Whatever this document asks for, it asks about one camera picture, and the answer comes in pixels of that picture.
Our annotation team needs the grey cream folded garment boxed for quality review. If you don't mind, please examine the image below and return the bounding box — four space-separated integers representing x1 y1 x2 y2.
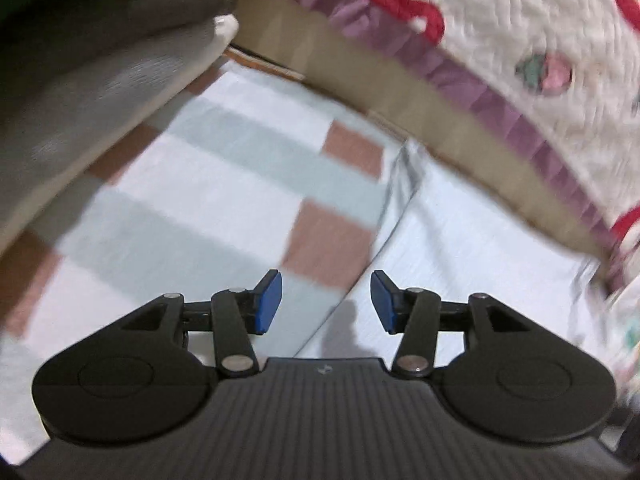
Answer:
1 15 239 249

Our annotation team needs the checkered cartoon floor rug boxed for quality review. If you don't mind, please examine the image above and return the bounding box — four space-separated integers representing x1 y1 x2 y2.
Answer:
1 58 420 463

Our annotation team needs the beige bed frame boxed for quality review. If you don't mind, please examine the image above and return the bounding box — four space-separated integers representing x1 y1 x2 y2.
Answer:
236 0 612 260

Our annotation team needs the white quilted bear bedspread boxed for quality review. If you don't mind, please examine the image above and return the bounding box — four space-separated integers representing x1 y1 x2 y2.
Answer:
234 0 640 291

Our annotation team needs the dark grey folded sweater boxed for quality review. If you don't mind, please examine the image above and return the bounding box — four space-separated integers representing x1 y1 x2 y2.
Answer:
1 0 236 124

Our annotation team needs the light grey abc t-shirt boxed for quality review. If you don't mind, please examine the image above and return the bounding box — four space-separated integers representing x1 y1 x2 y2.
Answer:
297 141 606 362

